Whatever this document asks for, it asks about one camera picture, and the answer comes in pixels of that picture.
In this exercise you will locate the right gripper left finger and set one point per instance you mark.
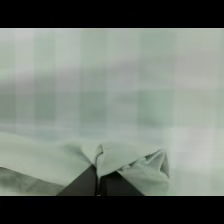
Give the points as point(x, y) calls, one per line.
point(81, 186)

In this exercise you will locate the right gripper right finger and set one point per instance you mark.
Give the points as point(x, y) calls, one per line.
point(118, 186)

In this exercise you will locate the white shirt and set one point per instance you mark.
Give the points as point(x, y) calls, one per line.
point(40, 160)

